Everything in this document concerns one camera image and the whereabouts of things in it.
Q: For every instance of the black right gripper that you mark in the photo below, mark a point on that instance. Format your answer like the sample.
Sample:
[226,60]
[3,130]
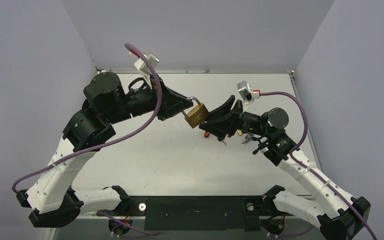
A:
[237,115]

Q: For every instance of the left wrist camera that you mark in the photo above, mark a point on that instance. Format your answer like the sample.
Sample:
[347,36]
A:
[142,67]

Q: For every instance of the large brass padlock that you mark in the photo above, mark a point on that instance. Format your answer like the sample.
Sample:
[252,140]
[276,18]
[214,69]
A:
[197,114]

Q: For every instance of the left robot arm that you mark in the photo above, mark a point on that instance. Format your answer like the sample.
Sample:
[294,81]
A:
[53,201]

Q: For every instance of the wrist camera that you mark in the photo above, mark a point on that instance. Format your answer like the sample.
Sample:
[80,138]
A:
[142,67]
[248,94]

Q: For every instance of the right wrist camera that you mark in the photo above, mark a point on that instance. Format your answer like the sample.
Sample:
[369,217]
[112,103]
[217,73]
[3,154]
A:
[248,94]

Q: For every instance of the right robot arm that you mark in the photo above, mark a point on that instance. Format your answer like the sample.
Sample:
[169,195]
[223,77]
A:
[336,213]

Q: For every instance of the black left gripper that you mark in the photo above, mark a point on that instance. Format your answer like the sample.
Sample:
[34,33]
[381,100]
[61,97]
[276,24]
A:
[172,102]

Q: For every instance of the small brass padlock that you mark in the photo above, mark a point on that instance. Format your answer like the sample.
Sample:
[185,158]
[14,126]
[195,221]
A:
[240,133]

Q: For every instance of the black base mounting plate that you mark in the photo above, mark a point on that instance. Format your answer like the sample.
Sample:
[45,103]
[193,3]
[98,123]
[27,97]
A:
[196,213]

